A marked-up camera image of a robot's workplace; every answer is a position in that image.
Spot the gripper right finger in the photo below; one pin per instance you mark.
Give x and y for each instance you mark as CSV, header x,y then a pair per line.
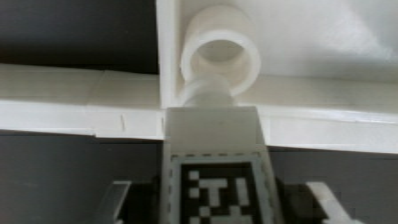
x,y
337,213

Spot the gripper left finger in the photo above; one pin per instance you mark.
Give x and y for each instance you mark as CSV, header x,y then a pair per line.
x,y
113,202

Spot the white table leg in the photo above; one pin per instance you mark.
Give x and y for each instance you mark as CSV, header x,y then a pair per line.
x,y
219,189

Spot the white square tabletop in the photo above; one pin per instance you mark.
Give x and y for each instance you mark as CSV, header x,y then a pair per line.
x,y
307,52

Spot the white front fence bar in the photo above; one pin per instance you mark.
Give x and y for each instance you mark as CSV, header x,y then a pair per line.
x,y
84,102

